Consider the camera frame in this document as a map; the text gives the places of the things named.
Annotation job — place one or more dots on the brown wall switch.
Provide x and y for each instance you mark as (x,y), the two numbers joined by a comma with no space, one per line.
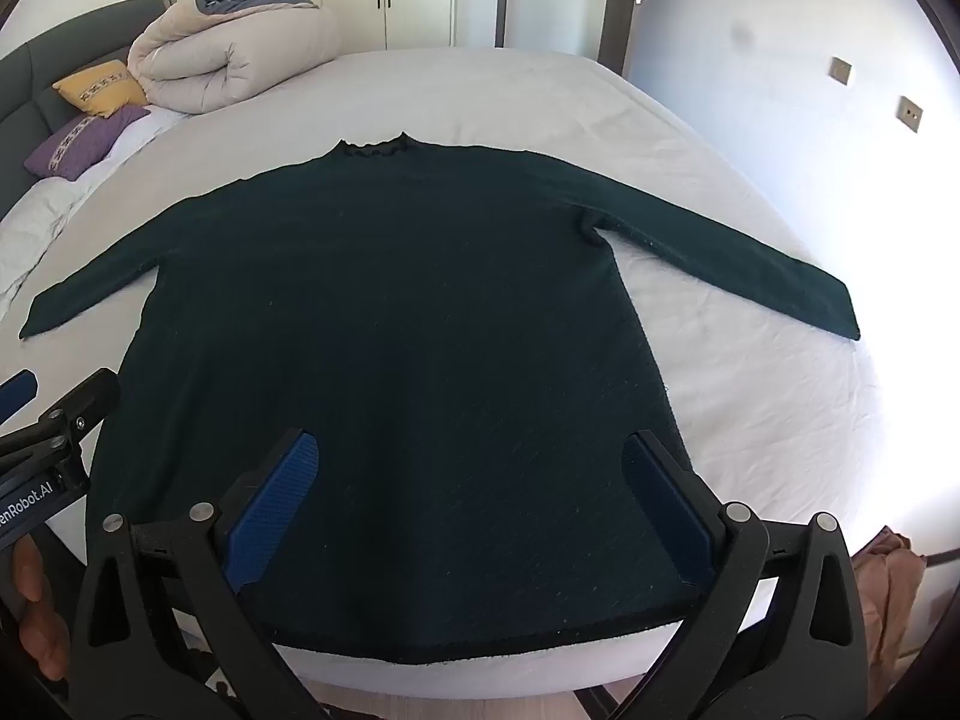
(841,71)
(910,113)

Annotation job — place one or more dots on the pink cloth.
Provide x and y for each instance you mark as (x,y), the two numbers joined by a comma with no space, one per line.
(889,600)

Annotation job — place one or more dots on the rolled beige duvet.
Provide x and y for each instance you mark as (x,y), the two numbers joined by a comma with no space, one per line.
(225,52)

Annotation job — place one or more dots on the dark green sweater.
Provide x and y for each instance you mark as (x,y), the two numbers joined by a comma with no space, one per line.
(420,315)

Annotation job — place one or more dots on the room door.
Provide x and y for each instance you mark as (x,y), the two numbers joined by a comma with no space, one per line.
(637,37)

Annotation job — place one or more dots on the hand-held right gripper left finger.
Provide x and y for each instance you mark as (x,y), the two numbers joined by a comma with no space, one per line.
(277,510)

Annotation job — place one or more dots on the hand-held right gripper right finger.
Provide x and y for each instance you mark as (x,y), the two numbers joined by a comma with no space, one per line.
(675,510)

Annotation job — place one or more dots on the purple patterned pillow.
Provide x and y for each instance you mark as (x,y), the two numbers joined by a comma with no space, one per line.
(75,139)

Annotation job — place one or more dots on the white wrinkled pillow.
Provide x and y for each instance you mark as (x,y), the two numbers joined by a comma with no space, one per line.
(37,217)

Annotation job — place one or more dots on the yellow patterned pillow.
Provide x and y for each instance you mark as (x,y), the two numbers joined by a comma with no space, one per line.
(101,90)

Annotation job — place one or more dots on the person's left hand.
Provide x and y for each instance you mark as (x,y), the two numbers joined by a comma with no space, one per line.
(41,615)

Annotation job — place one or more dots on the white bed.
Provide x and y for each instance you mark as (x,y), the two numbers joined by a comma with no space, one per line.
(525,90)

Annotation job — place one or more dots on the grey padded headboard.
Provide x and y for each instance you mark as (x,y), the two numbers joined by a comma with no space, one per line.
(30,82)

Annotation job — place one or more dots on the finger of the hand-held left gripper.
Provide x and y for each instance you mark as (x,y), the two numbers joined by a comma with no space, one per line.
(16,394)
(86,394)

